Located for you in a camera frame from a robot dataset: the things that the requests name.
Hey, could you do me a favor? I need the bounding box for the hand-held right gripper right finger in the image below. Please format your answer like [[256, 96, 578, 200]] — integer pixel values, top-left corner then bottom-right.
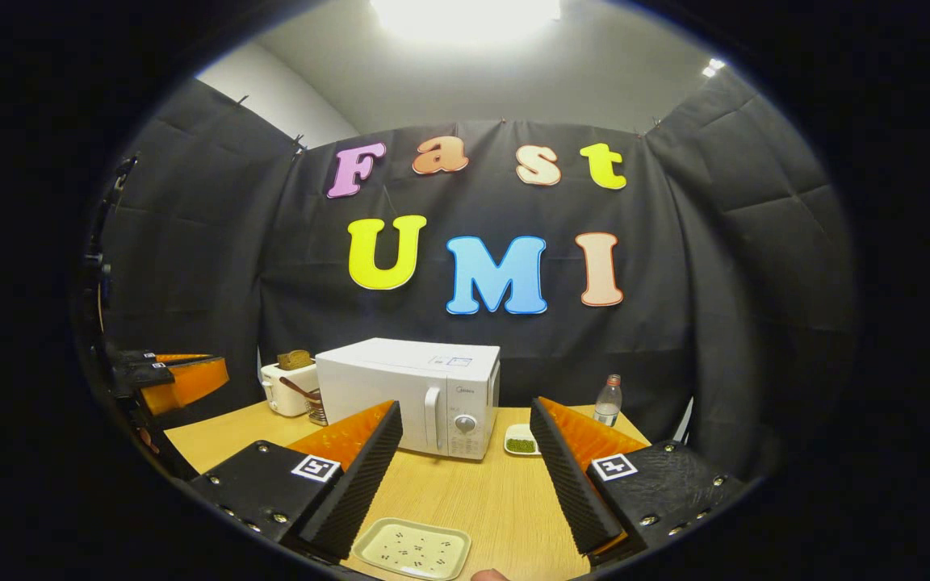
[[530, 396, 748, 558]]

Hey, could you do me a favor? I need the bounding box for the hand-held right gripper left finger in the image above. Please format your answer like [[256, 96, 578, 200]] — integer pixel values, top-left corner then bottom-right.
[[191, 400, 404, 564]]

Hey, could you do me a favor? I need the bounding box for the cream rectangular plate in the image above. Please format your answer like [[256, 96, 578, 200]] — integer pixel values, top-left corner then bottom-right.
[[352, 517, 472, 581]]

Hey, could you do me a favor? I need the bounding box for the white microwave oven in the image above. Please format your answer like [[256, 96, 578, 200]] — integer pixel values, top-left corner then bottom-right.
[[315, 337, 502, 462]]

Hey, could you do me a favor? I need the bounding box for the white divided dish of beans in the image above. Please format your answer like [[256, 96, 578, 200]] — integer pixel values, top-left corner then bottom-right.
[[504, 424, 543, 457]]

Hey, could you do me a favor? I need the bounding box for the clear bottle with red label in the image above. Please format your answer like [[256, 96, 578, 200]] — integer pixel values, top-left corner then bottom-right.
[[593, 374, 623, 428]]

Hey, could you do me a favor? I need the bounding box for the white toaster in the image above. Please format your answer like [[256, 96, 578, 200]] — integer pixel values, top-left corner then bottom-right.
[[261, 362, 320, 418]]

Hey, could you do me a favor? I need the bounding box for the brown wooden spoon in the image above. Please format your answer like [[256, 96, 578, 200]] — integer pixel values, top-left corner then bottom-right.
[[279, 376, 322, 403]]

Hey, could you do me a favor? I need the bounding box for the large ceiling light panel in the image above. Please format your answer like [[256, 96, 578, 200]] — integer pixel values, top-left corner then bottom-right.
[[370, 0, 563, 45]]

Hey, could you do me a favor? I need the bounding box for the black cable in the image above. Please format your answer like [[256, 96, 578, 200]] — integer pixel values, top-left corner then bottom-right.
[[87, 156, 140, 349]]

